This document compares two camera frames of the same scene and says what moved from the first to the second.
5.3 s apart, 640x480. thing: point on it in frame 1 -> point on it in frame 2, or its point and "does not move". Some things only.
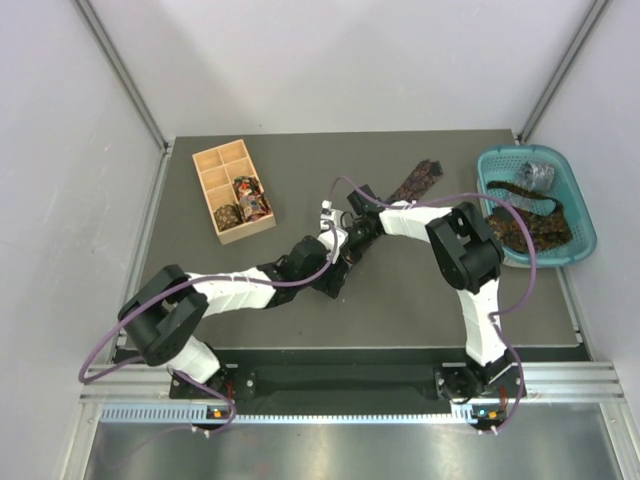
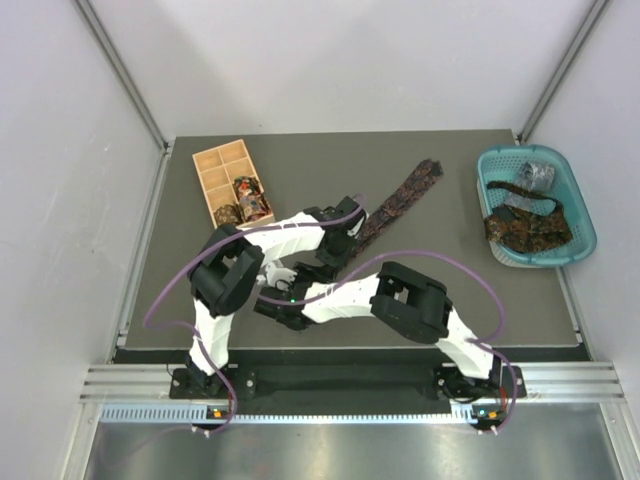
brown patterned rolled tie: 228,216 does not move
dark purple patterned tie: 417,182 does not move
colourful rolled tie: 251,198 does not move
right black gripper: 355,254 -> 308,272
